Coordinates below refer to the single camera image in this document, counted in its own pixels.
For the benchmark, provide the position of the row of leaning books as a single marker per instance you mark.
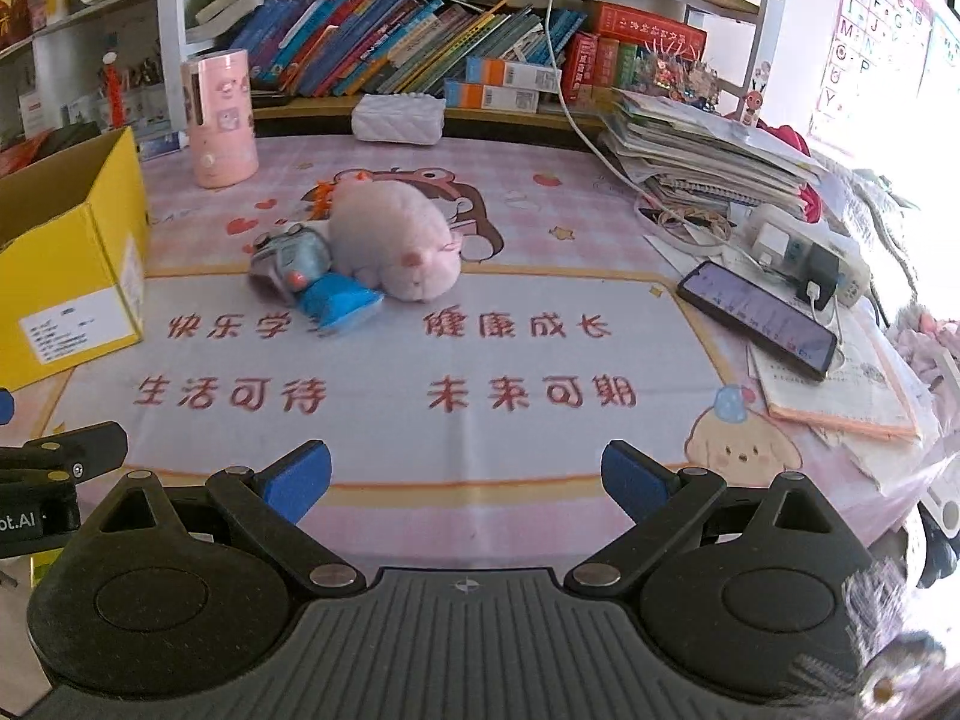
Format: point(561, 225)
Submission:
point(347, 48)

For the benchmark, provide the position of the pink cylindrical container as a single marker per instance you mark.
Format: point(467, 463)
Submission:
point(220, 124)

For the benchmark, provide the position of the open workbook with pink edge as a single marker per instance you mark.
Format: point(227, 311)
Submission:
point(860, 394)

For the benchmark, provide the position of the stack of papers and notebooks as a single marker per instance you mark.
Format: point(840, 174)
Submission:
point(687, 155)

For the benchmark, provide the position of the red dictionary book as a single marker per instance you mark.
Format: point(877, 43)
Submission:
point(643, 28)

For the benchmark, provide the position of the blue toy shoe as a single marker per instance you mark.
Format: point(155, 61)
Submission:
point(335, 303)

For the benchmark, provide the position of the upper orange white box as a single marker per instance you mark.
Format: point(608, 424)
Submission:
point(518, 75)

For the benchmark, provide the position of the white power strip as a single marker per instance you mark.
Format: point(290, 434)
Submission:
point(807, 253)

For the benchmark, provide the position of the black smartphone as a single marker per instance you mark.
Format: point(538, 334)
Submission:
point(771, 324)

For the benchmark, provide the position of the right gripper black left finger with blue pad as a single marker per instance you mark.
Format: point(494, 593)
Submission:
point(262, 512)

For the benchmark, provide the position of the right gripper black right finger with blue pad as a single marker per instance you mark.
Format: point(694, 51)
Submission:
point(667, 508)

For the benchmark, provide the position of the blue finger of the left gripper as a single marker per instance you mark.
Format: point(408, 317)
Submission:
point(6, 406)

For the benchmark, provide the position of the yellow cardboard box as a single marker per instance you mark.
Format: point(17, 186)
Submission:
point(74, 245)

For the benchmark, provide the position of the pink pig plush toy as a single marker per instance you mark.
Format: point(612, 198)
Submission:
point(388, 235)

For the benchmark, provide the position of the white quilted handbag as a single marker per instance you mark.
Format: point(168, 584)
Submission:
point(402, 119)

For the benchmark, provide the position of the alphabet wall poster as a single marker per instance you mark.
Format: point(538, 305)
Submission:
point(891, 66)

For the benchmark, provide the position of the lower orange white box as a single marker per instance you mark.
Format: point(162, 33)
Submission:
point(462, 95)

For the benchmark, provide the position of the orange white box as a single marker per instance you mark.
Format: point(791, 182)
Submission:
point(518, 75)
point(462, 95)

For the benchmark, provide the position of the pink cartoon desk mat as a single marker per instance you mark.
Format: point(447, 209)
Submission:
point(465, 430)

